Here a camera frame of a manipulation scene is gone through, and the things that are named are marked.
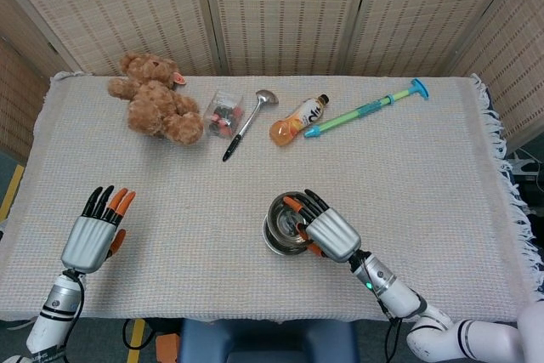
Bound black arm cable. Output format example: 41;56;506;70
373;290;405;363
59;271;86;355

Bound clear plastic box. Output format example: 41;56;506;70
203;89;247;139

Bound orange juice bottle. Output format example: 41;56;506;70
269;94;331;147

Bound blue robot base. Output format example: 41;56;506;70
178;318;357;363

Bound green blue water pump toy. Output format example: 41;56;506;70
303;77;430;139

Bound white woven tablecloth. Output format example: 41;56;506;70
0;72;540;325

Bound brown plush teddy bear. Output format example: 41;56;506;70
106;52;205;146

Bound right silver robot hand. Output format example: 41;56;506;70
283;189;363;264

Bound steel ladle black handle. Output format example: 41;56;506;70
222;89;280;163

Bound woven folding screen panel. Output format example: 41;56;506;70
445;0;544;154
0;0;224;77
343;0;544;79
0;0;63;164
199;0;377;77

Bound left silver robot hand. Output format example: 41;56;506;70
60;185;137;274

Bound black white floor equipment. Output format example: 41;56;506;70
507;145;544;211

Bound stainless steel bowl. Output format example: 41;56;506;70
266;192;318;249
262;213;319;256

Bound orange floor object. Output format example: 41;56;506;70
155;332;180;363

